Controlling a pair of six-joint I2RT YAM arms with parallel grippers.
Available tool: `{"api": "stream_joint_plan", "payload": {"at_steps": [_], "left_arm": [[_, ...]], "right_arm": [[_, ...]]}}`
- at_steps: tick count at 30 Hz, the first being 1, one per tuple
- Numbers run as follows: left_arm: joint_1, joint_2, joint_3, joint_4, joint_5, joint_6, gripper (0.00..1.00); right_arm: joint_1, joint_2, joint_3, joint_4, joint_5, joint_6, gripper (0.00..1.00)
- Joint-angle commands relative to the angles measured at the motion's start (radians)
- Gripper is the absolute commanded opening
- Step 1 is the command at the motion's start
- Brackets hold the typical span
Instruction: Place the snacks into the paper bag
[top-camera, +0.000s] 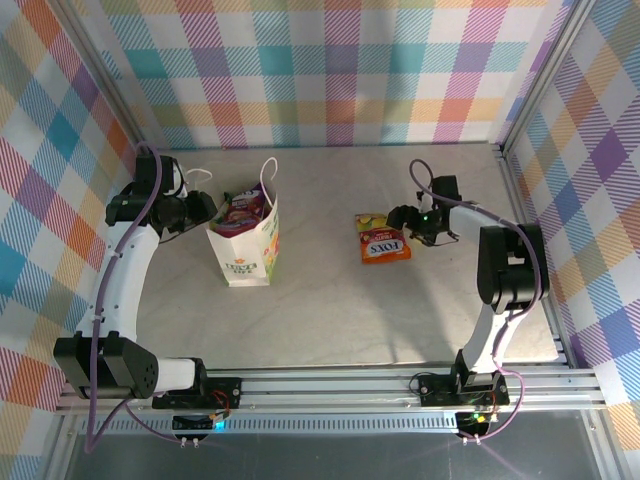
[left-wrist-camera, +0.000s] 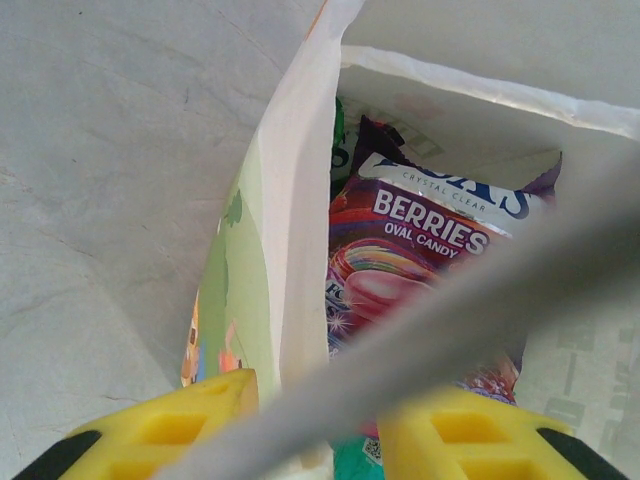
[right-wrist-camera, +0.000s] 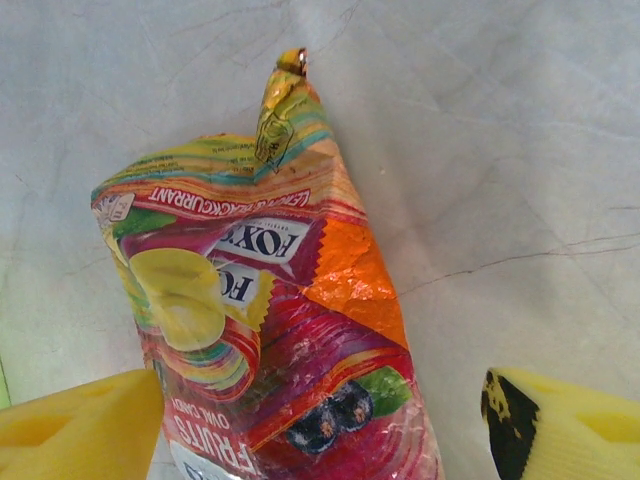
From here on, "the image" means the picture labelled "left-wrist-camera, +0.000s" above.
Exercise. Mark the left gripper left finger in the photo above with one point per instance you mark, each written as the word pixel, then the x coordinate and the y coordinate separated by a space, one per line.
pixel 160 435

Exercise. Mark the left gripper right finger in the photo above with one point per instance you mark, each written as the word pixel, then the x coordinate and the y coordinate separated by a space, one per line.
pixel 475 445

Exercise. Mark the teal snack packet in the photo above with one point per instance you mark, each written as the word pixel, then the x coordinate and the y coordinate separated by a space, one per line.
pixel 357 457

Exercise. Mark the purple Fox's berries candy packet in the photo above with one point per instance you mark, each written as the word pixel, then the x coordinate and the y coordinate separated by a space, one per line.
pixel 425 220

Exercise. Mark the illustrated white paper bag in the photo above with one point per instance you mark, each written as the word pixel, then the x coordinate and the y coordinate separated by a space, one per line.
pixel 300 200

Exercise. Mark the green snack packet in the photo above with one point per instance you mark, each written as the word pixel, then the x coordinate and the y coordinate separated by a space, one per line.
pixel 342 150

